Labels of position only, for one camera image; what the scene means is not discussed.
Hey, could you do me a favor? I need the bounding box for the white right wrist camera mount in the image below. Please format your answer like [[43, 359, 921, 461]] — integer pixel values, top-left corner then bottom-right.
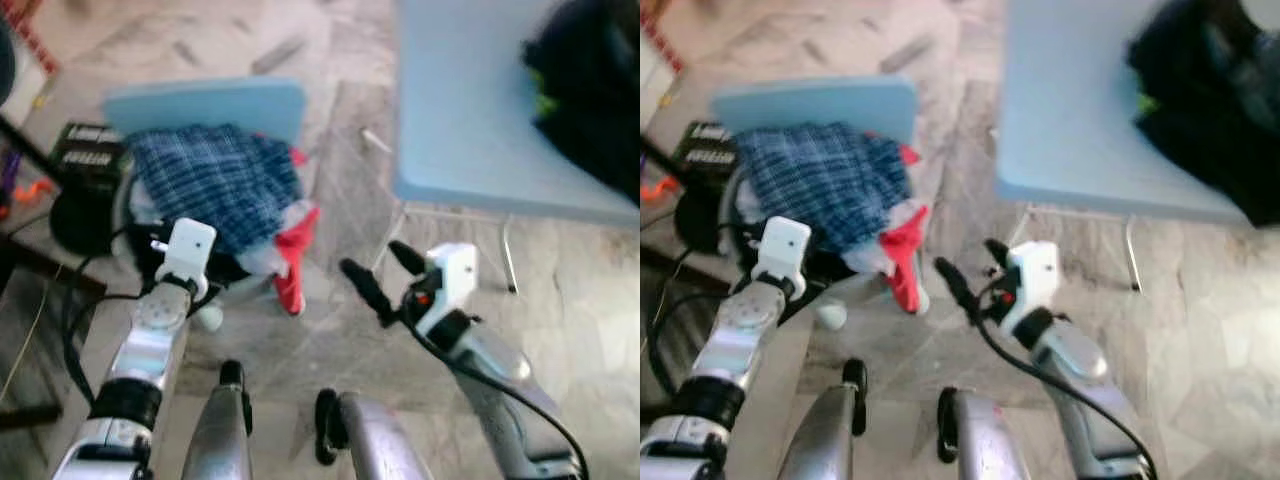
[[995, 240, 1061, 336], [412, 243, 479, 336]]

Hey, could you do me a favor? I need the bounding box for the red garment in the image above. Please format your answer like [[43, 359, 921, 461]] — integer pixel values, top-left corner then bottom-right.
[[885, 145, 933, 316], [270, 145, 323, 316]]

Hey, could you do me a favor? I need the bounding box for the silver robot leg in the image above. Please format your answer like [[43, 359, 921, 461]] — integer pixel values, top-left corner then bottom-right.
[[780, 358, 869, 480], [183, 360, 256, 480], [935, 388, 1031, 480], [315, 388, 426, 480]]

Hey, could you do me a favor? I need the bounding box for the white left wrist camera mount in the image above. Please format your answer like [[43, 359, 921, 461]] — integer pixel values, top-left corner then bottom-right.
[[155, 218, 217, 291], [752, 217, 811, 296]]

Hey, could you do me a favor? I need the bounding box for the silver left robot leg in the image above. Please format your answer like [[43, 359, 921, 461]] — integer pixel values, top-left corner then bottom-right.
[[183, 360, 256, 480], [780, 358, 869, 480]]

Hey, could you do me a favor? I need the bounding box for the red patterned rug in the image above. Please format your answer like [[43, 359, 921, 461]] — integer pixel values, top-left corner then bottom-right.
[[0, 0, 49, 73], [640, 0, 693, 73]]

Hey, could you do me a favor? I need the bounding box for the black round object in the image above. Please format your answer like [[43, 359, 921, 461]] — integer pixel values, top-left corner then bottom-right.
[[48, 183, 131, 258], [672, 180, 736, 256]]

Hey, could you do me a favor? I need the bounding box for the blue plaid garment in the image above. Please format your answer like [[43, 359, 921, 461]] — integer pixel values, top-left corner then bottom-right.
[[735, 122, 911, 256], [128, 123, 303, 256]]

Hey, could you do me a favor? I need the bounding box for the silver right robot leg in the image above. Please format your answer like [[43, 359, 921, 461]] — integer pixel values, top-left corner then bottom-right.
[[935, 388, 1031, 480], [315, 388, 426, 480]]

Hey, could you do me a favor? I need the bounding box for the black garment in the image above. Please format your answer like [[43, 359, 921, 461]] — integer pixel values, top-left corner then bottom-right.
[[1128, 0, 1280, 229], [520, 0, 641, 206]]

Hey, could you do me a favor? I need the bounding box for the black box white print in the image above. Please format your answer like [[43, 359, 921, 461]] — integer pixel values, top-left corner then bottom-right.
[[678, 120, 739, 181], [55, 122, 129, 186]]

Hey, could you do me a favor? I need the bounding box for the white garment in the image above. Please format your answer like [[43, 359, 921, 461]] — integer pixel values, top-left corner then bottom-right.
[[235, 198, 316, 276], [845, 198, 926, 276]]

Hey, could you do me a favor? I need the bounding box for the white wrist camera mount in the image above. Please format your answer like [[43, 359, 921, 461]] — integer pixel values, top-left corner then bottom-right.
[[155, 218, 217, 291], [752, 217, 811, 296], [995, 240, 1061, 336], [412, 243, 479, 336]]

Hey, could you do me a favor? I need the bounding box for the light blue chair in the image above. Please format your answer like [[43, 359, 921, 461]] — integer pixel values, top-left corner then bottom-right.
[[710, 75, 921, 331], [103, 78, 311, 331]]

